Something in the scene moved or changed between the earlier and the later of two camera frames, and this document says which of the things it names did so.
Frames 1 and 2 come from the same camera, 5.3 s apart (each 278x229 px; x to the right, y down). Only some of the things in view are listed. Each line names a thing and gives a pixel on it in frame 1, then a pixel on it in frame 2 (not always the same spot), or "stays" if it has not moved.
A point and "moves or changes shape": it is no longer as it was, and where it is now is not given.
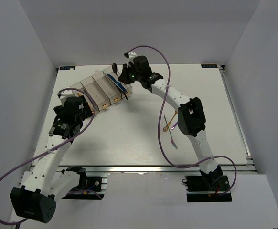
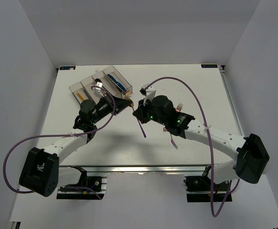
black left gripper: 86,111 to 122,104
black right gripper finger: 125,77 to 139,112
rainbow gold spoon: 173,127 moves or changes shape
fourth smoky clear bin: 128,87 stays
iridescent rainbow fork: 172,140 stays
